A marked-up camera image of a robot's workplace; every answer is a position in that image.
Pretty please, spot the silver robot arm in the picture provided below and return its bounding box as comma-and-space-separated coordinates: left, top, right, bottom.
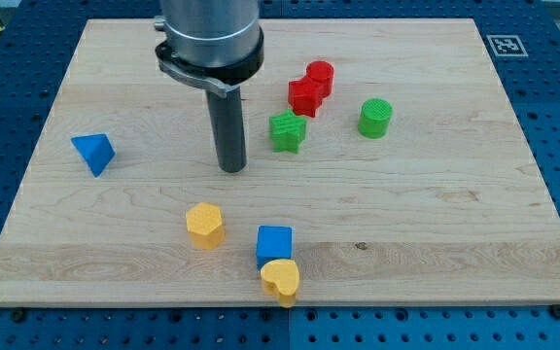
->
155, 0, 264, 98

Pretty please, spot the green star block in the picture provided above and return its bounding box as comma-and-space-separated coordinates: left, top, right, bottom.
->
269, 109, 307, 154

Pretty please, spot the red star block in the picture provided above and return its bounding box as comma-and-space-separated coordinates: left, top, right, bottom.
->
288, 76, 324, 118

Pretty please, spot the blue cube block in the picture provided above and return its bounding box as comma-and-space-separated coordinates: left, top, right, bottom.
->
256, 226, 293, 270

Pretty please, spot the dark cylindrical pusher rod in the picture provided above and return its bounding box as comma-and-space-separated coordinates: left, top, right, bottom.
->
206, 87, 247, 173

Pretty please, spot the yellow hexagon block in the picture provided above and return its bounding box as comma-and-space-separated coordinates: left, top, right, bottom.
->
186, 202, 226, 250

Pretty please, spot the yellow heart block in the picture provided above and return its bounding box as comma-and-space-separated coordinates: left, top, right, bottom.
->
260, 259, 300, 308

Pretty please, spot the wooden board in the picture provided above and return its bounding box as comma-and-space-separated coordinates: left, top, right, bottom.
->
0, 18, 560, 308

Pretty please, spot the green cylinder block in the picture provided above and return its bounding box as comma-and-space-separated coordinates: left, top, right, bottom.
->
358, 98, 393, 139

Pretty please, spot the red cylinder block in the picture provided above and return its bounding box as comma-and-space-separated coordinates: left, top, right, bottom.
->
306, 60, 334, 98

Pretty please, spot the blue triangle block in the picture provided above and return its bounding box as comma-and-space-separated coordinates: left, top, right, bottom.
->
71, 133, 116, 177

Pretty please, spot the white fiducial marker tag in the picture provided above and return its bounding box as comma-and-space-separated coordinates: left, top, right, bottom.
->
487, 34, 528, 57

